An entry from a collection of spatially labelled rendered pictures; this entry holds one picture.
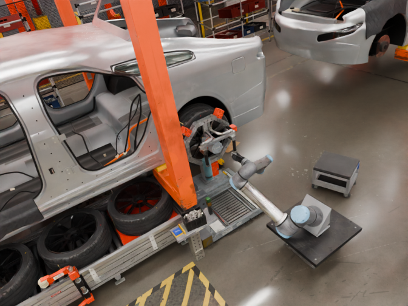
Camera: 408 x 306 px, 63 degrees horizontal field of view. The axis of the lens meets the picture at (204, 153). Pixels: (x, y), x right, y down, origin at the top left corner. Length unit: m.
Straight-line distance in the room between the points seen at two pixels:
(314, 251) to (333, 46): 3.01
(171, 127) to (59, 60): 1.07
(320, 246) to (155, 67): 2.03
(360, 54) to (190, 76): 2.75
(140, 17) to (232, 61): 1.38
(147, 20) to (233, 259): 2.30
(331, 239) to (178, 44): 2.24
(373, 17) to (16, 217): 4.69
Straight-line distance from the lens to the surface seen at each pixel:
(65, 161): 3.13
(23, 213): 3.32
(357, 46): 5.15
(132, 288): 3.49
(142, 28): 2.39
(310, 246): 3.14
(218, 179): 3.94
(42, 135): 3.01
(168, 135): 2.70
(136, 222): 3.34
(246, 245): 3.52
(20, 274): 3.44
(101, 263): 3.29
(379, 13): 5.18
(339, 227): 3.31
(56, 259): 3.37
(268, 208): 2.99
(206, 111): 3.40
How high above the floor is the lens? 2.76
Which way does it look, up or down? 35 degrees down
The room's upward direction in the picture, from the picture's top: 11 degrees counter-clockwise
